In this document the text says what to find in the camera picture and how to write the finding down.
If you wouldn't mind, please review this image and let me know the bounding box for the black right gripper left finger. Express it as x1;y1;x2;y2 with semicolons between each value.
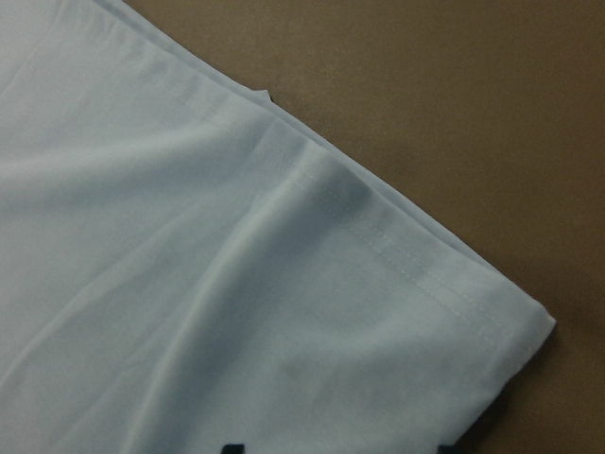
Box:
220;444;245;454

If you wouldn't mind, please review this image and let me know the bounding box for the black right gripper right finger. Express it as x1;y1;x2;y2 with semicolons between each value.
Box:
436;445;461;454

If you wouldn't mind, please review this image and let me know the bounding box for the light blue t-shirt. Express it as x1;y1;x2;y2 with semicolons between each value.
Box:
1;1;555;453

